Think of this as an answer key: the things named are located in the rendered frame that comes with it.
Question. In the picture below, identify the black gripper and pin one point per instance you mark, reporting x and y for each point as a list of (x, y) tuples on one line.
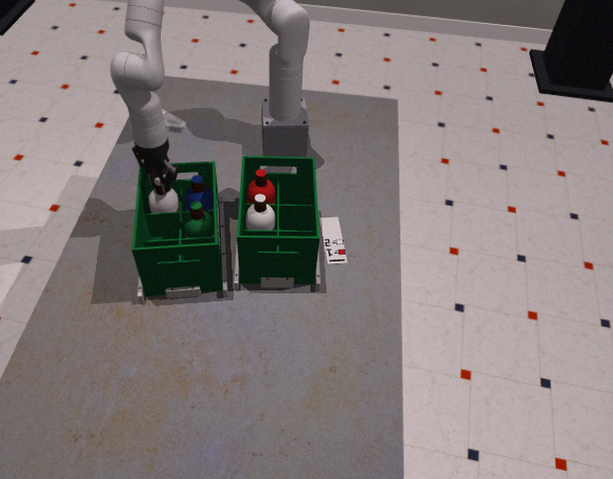
[(156, 163)]

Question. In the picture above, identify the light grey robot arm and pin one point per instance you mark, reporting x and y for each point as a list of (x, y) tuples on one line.
[(286, 18)]

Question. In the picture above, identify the white paper pick list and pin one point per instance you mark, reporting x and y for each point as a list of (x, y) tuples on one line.
[(332, 240)]

